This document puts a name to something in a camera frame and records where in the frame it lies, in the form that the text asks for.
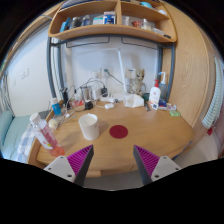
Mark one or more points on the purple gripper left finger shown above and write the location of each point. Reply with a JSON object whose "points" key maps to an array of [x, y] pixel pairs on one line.
{"points": [[74, 167]]}

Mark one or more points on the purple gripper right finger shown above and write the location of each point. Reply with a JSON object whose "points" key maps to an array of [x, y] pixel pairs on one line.
{"points": [[152, 167]]}

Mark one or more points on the clear plastic water bottle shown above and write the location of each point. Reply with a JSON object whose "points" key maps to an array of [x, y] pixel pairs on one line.
{"points": [[45, 136]]}

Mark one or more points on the white paper cup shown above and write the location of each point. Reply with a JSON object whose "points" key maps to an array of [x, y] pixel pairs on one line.
{"points": [[89, 126]]}

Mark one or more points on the red round coaster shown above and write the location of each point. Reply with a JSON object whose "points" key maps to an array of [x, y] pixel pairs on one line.
{"points": [[118, 131]]}

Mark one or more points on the green soap bar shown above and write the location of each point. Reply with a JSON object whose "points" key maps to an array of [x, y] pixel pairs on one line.
{"points": [[175, 113]]}

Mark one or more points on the blue tube bottle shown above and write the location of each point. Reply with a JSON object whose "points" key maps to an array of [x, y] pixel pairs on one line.
{"points": [[56, 107]]}

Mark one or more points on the black charger adapter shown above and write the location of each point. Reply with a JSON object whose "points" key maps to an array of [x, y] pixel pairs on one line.
{"points": [[88, 105]]}

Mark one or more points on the clear spray bottle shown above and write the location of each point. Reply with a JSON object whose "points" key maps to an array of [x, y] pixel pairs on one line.
{"points": [[163, 85]]}

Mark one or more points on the bed with blue bedding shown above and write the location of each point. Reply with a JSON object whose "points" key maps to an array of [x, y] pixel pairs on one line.
{"points": [[16, 137]]}

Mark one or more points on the white lotion pump bottle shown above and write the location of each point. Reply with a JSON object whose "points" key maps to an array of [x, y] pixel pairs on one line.
{"points": [[154, 96]]}

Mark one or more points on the white computer mouse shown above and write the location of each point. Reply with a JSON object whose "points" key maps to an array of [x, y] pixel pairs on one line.
{"points": [[109, 106]]}

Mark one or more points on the white power strip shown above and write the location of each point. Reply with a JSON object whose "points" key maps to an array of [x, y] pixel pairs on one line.
{"points": [[107, 99]]}

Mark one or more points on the groot figurine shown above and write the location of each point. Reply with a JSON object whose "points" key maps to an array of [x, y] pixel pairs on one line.
{"points": [[136, 87]]}

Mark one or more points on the white desk lamp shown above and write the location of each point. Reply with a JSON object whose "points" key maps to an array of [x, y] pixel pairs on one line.
{"points": [[123, 81]]}

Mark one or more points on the wooden wall shelf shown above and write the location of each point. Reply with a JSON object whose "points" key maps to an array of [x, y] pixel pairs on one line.
{"points": [[146, 19]]}

